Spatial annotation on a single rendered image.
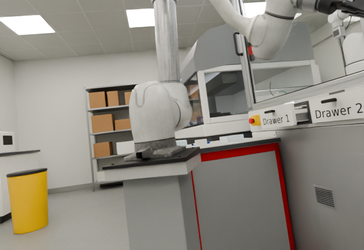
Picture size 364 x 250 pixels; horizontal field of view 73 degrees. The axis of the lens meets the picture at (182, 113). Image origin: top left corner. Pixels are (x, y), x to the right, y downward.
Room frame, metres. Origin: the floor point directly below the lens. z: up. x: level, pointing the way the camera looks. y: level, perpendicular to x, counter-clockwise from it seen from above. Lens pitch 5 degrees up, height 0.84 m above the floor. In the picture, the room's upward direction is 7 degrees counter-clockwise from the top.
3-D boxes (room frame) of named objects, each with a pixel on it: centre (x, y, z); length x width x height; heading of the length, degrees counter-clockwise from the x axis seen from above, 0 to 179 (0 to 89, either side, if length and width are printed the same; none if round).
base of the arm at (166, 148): (0.91, 0.12, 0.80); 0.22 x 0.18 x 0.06; 161
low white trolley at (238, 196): (1.67, -0.19, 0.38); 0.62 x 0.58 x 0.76; 13
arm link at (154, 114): (0.93, 0.11, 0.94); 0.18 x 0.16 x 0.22; 160
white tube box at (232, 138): (1.56, -0.29, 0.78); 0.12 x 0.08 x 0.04; 118
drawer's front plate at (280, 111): (1.32, -0.50, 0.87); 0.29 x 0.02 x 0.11; 13
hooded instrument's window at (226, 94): (3.08, -0.53, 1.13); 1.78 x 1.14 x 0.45; 13
